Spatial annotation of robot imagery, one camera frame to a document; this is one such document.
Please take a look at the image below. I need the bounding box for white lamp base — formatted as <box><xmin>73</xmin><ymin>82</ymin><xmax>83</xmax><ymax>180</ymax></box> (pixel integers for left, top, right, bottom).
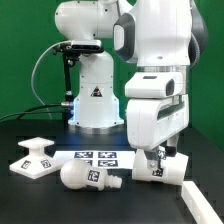
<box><xmin>9</xmin><ymin>137</ymin><xmax>63</xmax><ymax>179</ymax></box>

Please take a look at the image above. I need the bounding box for grey cable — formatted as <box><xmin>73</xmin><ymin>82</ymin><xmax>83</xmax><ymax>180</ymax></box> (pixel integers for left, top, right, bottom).
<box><xmin>30</xmin><ymin>40</ymin><xmax>73</xmax><ymax>120</ymax></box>

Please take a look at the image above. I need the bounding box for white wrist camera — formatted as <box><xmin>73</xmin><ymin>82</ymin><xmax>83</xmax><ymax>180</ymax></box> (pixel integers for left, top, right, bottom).
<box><xmin>125</xmin><ymin>72</ymin><xmax>183</xmax><ymax>99</ymax></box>

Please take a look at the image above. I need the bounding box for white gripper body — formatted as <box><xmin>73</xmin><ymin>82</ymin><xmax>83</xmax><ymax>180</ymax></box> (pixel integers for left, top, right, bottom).
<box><xmin>126</xmin><ymin>95</ymin><xmax>189</xmax><ymax>151</ymax></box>

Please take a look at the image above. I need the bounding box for black camera on stand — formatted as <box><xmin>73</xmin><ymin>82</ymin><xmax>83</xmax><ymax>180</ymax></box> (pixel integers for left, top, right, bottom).
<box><xmin>53</xmin><ymin>40</ymin><xmax>104</xmax><ymax>55</ymax></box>

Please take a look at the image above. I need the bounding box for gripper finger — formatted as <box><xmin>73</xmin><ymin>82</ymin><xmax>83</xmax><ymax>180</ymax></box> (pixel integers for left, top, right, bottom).
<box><xmin>158</xmin><ymin>146</ymin><xmax>166</xmax><ymax>169</ymax></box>
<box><xmin>145</xmin><ymin>150</ymin><xmax>158</xmax><ymax>170</ymax></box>

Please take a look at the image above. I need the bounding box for white marker sheet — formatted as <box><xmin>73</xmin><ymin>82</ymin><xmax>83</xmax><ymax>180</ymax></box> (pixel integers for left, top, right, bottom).
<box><xmin>53</xmin><ymin>151</ymin><xmax>135</xmax><ymax>169</ymax></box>

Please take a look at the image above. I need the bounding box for white lamp bulb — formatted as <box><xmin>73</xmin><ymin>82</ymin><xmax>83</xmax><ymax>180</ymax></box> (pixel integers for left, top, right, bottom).
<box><xmin>60</xmin><ymin>159</ymin><xmax>122</xmax><ymax>191</ymax></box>

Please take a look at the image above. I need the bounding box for white lamp shade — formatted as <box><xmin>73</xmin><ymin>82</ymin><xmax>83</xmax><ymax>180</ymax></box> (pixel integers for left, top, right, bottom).
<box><xmin>132</xmin><ymin>149</ymin><xmax>188</xmax><ymax>185</ymax></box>

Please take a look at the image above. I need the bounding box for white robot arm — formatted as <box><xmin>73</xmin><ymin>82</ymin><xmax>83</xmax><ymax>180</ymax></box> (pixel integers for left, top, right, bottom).
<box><xmin>55</xmin><ymin>0</ymin><xmax>207</xmax><ymax>169</ymax></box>

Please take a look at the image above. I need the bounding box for black cable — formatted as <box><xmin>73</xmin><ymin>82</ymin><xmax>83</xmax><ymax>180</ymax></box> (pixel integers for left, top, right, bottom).
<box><xmin>0</xmin><ymin>103</ymin><xmax>64</xmax><ymax>123</ymax></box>

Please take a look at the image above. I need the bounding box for black camera stand pole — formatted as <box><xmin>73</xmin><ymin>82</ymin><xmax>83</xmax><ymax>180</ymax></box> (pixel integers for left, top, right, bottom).
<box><xmin>62</xmin><ymin>54</ymin><xmax>74</xmax><ymax>128</ymax></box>

